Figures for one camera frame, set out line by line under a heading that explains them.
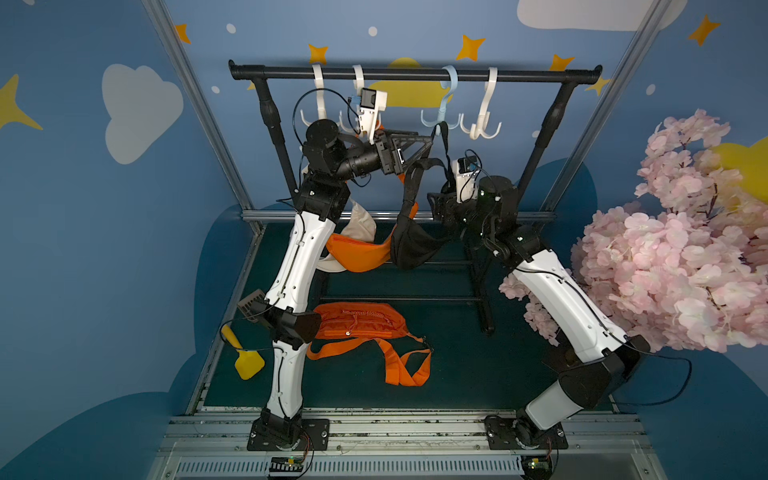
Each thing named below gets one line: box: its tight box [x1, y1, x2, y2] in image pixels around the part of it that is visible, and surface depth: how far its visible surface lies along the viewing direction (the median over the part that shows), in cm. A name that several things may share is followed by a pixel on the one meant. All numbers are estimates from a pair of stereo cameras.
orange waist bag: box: [306, 302, 434, 386], surface depth 92 cm
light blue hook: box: [421, 65, 461, 130], surface depth 59 cm
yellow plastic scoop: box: [220, 319, 265, 381], surface depth 88 cm
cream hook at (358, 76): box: [339, 64, 364, 134], surface depth 52 cm
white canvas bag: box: [317, 197, 377, 272], surface depth 84 cm
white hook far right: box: [460, 67, 503, 140], surface depth 59 cm
